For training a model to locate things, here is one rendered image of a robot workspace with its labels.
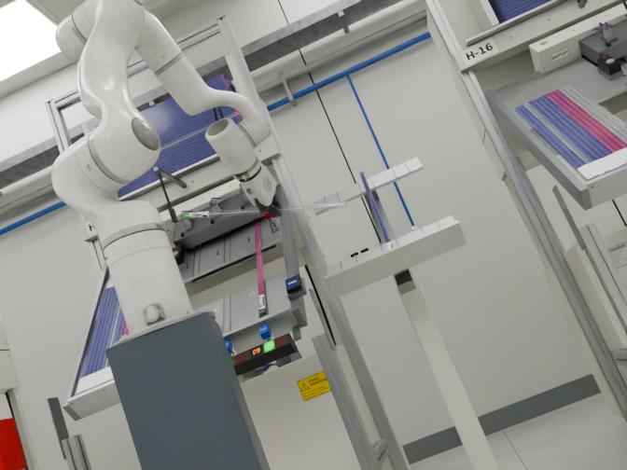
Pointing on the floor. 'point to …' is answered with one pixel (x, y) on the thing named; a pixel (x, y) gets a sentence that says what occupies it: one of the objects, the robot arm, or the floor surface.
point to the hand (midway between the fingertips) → (274, 208)
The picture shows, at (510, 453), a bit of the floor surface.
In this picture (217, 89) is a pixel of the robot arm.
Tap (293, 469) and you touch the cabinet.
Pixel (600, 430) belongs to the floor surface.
